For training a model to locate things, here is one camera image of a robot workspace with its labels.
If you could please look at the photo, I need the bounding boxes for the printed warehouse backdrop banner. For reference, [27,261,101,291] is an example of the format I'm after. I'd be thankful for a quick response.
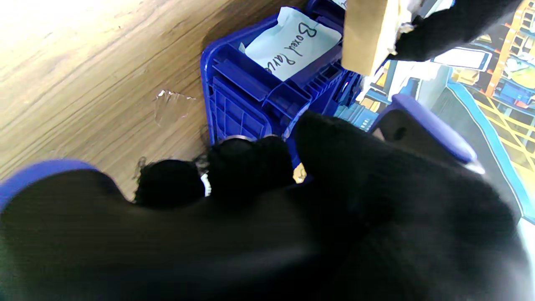
[293,0,535,226]

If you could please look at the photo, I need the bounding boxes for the cardboard box handwritten label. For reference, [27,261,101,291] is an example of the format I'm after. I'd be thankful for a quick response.
[341,0,427,77]

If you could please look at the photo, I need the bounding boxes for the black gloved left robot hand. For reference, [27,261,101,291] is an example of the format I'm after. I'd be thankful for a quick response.
[393,0,523,62]

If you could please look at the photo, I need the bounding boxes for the black and blue barcode scanner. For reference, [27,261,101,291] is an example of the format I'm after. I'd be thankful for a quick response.
[0,93,481,301]

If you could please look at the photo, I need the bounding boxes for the blue bin labelled boxed parcels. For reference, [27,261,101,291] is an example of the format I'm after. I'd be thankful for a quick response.
[200,0,364,168]

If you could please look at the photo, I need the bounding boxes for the paper label boxed parcels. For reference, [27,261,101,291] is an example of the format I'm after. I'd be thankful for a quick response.
[245,6,343,82]

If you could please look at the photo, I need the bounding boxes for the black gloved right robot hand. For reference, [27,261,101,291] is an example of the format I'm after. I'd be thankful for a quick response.
[134,110,535,301]

